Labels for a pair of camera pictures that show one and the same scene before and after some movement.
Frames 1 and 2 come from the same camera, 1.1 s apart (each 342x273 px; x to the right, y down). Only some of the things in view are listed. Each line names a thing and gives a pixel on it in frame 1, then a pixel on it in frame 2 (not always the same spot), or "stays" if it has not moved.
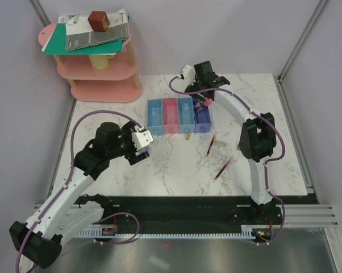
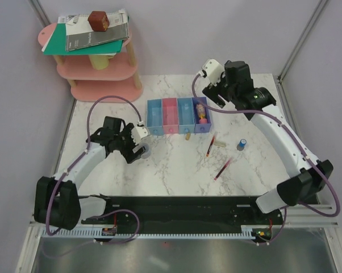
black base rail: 192,214 stays
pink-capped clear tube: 207,102 -> 201,111
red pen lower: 223,168 stays
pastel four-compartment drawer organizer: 171,115 stays
